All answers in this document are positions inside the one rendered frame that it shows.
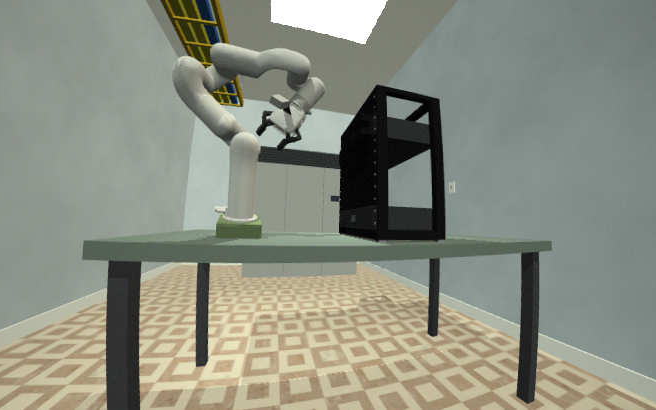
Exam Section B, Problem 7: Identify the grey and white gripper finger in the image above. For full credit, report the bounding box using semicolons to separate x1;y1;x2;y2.
277;128;302;150
256;111;275;136

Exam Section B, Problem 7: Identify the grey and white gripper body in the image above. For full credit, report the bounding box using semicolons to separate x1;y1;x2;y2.
269;100;306;137

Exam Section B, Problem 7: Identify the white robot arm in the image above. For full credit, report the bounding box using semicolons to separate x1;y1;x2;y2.
172;43;325;223

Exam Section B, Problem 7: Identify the black open-frame rack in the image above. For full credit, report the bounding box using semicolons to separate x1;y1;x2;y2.
339;85;446;243

